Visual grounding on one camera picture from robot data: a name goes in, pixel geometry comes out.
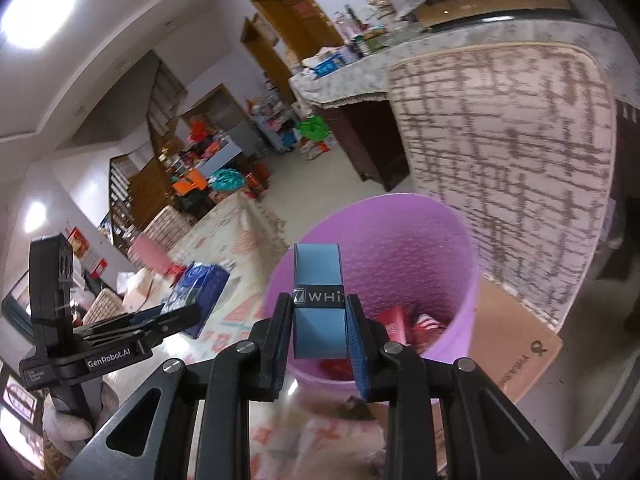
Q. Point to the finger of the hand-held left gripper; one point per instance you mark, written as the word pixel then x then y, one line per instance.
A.
pixel 115 341
pixel 150 321

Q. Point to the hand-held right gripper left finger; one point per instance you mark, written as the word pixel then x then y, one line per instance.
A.
pixel 277 355

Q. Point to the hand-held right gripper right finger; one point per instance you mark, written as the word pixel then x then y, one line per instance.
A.
pixel 361 355

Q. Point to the red cigarette box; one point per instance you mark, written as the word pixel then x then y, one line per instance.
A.
pixel 395 323

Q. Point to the blue grey box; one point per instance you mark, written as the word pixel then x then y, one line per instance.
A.
pixel 317 330

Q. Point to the blue white plastic pack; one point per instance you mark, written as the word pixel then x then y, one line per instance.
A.
pixel 202 285

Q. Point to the red wrapper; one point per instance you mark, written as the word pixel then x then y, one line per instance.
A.
pixel 430 326

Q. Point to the purple plastic bin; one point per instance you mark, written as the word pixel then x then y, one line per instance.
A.
pixel 400 240

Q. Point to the person's left hand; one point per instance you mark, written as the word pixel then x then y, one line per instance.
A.
pixel 62 422

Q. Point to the patterned fabric chair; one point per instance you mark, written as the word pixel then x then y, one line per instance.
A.
pixel 167 225
pixel 101 306

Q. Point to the white tissue box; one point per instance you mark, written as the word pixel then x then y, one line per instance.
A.
pixel 136 286

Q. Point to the pink insulated cup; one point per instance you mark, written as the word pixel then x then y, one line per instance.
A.
pixel 147 252

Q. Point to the ceiling light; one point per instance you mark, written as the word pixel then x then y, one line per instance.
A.
pixel 35 216
pixel 35 7

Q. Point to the window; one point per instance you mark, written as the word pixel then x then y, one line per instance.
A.
pixel 20 415

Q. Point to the wooden staircase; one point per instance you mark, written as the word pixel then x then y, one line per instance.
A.
pixel 150 180

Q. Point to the orange box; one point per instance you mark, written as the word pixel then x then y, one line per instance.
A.
pixel 189 182

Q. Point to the flat cardboard box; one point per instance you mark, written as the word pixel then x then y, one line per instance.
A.
pixel 510 340

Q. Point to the cluttered shelf of goods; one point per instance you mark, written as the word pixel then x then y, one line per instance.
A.
pixel 215 155

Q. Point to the green bag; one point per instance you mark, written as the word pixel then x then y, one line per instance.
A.
pixel 313 128

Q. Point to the patterned chair back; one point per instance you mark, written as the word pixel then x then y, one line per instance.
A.
pixel 500 160

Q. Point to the sideboard with lace cloth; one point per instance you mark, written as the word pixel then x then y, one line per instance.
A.
pixel 350 77

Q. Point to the red wall calendar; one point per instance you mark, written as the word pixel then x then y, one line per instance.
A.
pixel 90 252

